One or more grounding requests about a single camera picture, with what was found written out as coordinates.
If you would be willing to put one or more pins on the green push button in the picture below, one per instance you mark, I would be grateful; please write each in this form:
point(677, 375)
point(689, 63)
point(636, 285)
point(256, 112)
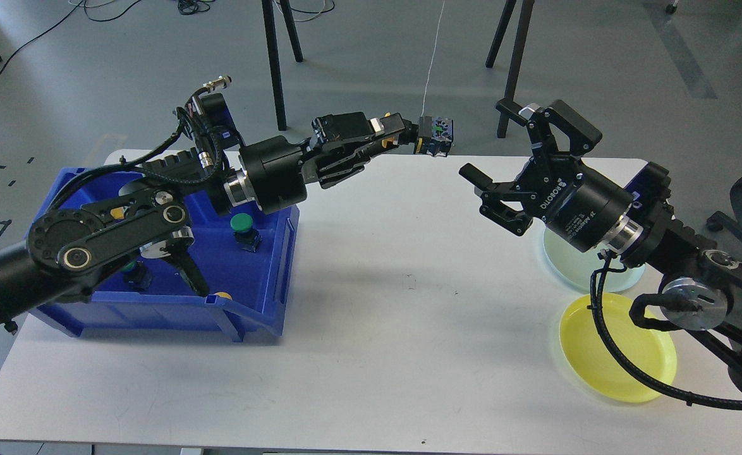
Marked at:
point(245, 233)
point(137, 276)

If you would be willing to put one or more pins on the black stand legs right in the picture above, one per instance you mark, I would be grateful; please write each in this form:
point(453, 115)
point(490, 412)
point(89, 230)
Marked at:
point(513, 50)

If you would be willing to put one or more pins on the yellow push button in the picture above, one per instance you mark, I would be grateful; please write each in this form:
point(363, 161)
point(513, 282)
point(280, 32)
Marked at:
point(435, 136)
point(118, 213)

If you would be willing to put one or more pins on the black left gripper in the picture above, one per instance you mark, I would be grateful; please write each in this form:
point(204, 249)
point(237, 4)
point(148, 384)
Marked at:
point(270, 173)

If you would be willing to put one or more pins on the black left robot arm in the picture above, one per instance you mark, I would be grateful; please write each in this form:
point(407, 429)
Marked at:
point(106, 217)

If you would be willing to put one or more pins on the yellow push button back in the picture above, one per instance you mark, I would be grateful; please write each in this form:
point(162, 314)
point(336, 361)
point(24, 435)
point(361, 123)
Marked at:
point(118, 213)

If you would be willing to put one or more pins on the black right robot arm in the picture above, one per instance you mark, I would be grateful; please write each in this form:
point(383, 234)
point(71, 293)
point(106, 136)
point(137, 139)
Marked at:
point(634, 224)

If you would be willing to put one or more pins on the pale green plate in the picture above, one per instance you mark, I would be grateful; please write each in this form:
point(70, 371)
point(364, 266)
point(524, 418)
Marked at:
point(577, 267)

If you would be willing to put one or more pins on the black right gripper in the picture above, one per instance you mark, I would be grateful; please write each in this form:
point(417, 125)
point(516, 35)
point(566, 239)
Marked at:
point(575, 201)

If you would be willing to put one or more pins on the blue plastic bin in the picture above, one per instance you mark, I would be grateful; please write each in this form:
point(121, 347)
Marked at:
point(258, 282)

